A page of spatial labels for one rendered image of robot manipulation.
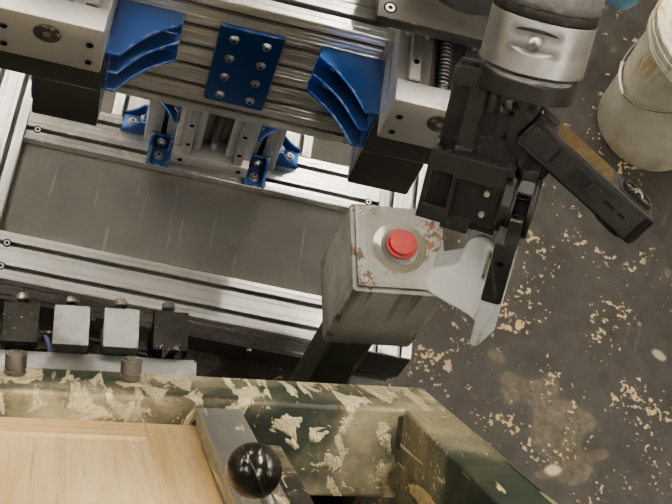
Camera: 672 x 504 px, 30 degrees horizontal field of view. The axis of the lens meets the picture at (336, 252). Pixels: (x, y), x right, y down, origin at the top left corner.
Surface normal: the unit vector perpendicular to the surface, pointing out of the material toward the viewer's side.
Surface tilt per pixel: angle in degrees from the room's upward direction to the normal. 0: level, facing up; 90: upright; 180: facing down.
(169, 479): 57
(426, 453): 90
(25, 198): 0
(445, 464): 90
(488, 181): 52
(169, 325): 0
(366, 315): 90
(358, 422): 33
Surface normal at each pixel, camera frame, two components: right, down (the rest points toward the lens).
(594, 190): -0.22, 0.32
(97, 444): 0.10, -0.99
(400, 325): 0.03, 0.90
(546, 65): 0.10, 0.40
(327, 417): 0.21, 0.13
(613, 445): 0.22, -0.43
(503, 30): -0.79, 0.06
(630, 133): -0.72, 0.52
